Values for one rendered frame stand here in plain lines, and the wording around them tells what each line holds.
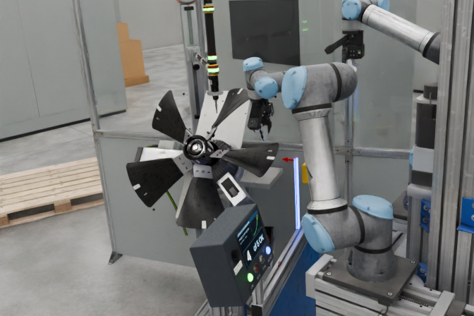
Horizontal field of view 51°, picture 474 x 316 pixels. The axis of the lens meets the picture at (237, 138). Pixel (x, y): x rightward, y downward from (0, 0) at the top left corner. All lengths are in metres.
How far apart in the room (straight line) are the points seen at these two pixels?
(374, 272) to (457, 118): 0.50
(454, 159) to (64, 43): 6.57
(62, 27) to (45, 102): 1.09
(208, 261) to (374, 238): 0.48
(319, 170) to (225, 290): 0.42
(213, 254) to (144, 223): 2.22
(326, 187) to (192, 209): 0.84
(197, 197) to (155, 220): 1.37
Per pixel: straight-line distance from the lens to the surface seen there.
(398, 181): 2.79
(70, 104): 7.68
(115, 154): 3.45
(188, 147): 2.19
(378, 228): 1.49
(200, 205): 2.12
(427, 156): 1.64
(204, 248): 1.36
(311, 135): 1.41
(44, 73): 7.49
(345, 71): 1.45
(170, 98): 2.36
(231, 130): 2.47
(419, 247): 1.75
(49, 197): 4.82
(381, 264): 1.56
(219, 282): 1.39
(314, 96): 1.40
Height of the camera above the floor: 1.91
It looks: 18 degrees down
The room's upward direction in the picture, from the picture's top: 4 degrees counter-clockwise
